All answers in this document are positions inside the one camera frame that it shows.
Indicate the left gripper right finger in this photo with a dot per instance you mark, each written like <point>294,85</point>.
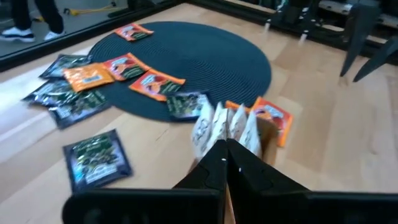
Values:
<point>280,208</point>

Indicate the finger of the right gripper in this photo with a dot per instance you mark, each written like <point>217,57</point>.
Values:
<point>360,34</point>
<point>377,59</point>

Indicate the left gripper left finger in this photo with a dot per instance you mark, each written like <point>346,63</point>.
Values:
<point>202,205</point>

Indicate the wooden tea organiser box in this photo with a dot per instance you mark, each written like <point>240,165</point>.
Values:
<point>269,143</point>

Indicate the white orange Tazo tea packet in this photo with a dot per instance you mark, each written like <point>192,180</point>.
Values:
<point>250,137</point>
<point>220,124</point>
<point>238,123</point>
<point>202,130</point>

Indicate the dark green tea packet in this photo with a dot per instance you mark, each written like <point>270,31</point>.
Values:
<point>46,93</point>
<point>59,67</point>
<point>96,160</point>
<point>186,105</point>
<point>79,109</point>

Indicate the plain orange tea packet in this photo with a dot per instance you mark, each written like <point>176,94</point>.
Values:
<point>88,76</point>

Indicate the dark round woven mat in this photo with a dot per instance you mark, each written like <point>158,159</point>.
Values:
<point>211,56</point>

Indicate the person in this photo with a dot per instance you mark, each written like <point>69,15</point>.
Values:
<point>20,15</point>

